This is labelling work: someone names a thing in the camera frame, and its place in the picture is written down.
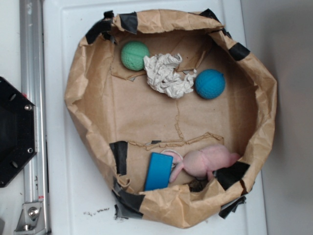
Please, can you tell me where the metal corner bracket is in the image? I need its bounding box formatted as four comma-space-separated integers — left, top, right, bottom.
14, 202, 48, 235

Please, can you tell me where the blue dimpled ball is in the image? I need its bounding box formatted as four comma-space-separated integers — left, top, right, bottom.
195, 69, 226, 99

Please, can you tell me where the white tray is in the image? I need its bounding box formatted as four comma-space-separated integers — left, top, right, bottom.
43, 0, 267, 235

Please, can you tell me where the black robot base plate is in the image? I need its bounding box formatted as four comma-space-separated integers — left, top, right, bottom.
0, 77, 36, 188

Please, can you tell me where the green dimpled ball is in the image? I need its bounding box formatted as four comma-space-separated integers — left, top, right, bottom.
121, 41, 150, 71

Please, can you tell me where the crumpled white paper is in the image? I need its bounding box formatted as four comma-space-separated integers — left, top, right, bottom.
143, 53, 197, 99

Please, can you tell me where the blue rectangular block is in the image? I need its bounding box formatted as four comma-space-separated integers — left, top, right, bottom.
144, 152, 173, 191

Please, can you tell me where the white ring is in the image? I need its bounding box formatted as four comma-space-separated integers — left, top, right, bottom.
160, 149, 183, 168

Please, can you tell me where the pink plush toy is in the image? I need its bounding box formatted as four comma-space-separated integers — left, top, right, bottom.
162, 144, 241, 183

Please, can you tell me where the brown paper bag bin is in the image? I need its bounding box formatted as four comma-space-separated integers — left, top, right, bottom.
65, 9, 277, 228

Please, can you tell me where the aluminium extrusion rail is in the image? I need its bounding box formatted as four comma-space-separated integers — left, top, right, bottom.
19, 0, 51, 235

